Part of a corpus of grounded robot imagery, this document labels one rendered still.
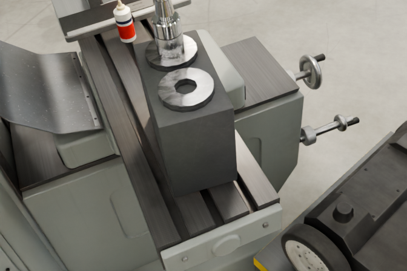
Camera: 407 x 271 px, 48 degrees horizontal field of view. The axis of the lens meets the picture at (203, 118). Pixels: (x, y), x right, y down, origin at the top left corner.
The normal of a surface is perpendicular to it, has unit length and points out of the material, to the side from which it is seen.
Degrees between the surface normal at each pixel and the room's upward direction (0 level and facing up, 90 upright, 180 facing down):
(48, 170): 0
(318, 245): 7
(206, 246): 90
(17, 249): 89
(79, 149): 90
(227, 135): 90
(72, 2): 0
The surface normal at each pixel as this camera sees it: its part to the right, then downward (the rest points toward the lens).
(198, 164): 0.28, 0.68
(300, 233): -0.44, -0.83
